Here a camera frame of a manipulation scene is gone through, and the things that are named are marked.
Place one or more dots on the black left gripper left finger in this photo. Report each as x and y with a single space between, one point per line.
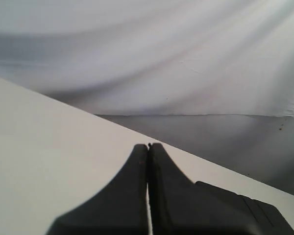
120 208

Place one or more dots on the white backdrop cloth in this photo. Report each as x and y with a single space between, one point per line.
153 57

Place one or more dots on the black plastic tool case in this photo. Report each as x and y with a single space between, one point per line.
265 216

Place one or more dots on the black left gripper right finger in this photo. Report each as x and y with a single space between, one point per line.
169 194

